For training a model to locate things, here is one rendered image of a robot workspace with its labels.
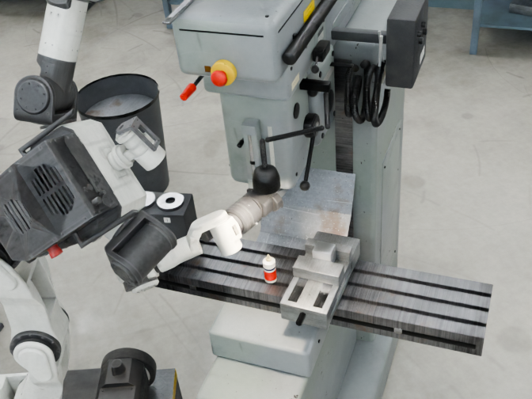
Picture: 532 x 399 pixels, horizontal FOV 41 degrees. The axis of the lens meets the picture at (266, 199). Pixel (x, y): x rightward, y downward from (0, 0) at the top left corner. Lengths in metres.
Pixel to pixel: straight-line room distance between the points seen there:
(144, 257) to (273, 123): 0.50
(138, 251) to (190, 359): 1.68
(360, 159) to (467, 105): 2.57
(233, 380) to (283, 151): 0.80
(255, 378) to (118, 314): 1.42
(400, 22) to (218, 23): 0.56
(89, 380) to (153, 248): 1.01
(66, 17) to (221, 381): 1.23
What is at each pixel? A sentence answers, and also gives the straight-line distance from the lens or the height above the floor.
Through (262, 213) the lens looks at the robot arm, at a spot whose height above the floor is 1.23.
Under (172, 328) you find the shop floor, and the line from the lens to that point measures 3.51.
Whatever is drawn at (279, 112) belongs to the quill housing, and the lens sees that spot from 1.89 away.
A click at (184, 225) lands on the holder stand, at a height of 1.05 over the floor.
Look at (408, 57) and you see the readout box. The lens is 2.05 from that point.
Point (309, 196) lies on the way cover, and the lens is 2.57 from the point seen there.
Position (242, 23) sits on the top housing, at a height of 1.88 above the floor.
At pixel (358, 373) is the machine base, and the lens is 3.00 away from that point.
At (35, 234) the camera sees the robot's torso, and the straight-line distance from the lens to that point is 1.72.
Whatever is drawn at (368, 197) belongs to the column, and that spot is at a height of 0.97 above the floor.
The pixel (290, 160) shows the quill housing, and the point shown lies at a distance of 1.98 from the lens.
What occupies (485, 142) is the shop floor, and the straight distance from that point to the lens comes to 4.63.
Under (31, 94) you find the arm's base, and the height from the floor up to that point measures 1.77.
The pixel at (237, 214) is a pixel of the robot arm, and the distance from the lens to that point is 2.04.
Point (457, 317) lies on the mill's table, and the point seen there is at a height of 0.90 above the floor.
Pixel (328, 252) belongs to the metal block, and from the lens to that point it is 2.24.
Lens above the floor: 2.56
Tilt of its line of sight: 38 degrees down
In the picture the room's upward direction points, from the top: 6 degrees counter-clockwise
